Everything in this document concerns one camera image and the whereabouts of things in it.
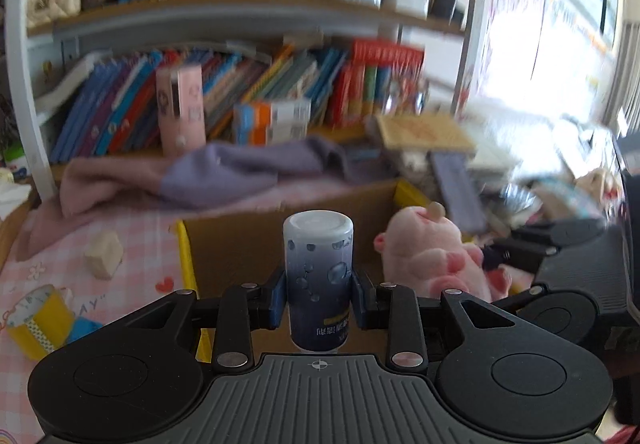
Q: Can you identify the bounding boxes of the tan notebook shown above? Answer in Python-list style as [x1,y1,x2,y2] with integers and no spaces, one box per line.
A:
[375,114,477,155]

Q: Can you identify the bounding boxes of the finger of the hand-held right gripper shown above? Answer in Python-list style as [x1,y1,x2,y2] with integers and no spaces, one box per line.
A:
[507,218,608,249]
[481,241,560,273]

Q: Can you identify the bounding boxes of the black smartphone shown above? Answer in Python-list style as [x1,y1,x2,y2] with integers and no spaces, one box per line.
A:
[432,151,488,232]

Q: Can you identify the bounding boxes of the pink cloth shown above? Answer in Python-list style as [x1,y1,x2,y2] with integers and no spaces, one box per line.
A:
[59,156,396,227]

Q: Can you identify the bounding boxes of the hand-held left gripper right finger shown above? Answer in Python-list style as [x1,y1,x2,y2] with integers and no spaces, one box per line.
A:
[350,271,526,370]

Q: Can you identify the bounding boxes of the purple cloth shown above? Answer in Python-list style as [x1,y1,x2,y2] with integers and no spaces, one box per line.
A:
[160,136,396,211]

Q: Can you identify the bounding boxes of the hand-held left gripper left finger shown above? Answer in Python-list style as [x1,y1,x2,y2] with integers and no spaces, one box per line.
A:
[107,269,290,372]

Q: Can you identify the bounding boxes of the pink plush toy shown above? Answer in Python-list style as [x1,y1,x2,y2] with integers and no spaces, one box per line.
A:
[374,203,513,301]

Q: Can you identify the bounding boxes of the colourful wall chart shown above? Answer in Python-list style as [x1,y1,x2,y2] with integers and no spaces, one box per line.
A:
[481,0,613,94]

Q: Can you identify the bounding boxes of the row of blue books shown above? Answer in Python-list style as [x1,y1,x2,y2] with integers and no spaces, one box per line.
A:
[50,44,351,162]

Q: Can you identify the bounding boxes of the dark blue cylindrical canister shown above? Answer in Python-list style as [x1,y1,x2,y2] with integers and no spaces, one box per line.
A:
[282,210,355,354]

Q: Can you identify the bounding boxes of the beige rectangular block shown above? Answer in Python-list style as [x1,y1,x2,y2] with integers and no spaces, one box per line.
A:
[84,231,124,281]

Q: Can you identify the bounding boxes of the colourful figure pack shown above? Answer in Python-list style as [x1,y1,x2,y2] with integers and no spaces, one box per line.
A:
[386,74,431,115]

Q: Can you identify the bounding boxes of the small black holder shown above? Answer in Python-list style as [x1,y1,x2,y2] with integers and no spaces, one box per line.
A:
[431,0,462,22]

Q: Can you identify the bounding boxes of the yellow tape roll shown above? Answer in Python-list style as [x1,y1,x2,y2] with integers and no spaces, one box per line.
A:
[5,284,76,361]

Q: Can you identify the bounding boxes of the pink cylindrical desk gadget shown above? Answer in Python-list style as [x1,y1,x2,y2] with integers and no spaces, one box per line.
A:
[156,64,207,155]

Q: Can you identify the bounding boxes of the orange white carton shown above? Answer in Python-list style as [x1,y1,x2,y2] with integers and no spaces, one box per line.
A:
[235,124,310,147]
[235,100,312,127]

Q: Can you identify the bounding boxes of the large red book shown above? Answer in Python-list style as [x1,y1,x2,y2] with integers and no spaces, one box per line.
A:
[350,40,426,73]

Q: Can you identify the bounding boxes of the white bookshelf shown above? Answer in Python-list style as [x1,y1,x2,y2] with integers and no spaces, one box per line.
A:
[5,0,501,205]

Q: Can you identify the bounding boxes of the stack of papers and books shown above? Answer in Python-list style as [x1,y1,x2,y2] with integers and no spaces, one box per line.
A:
[467,98,618,229]

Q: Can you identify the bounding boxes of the thick red dictionary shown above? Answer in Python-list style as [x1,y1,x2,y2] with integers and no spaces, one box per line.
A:
[331,66,366,125]

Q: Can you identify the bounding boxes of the small beige plush toy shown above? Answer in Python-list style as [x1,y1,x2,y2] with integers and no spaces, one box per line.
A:
[575,169,620,205]

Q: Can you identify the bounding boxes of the yellow cardboard box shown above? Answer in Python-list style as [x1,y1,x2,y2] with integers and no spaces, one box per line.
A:
[175,179,481,361]

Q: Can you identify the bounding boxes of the white crumpled bag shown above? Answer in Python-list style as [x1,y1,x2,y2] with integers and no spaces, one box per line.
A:
[0,171,33,221]

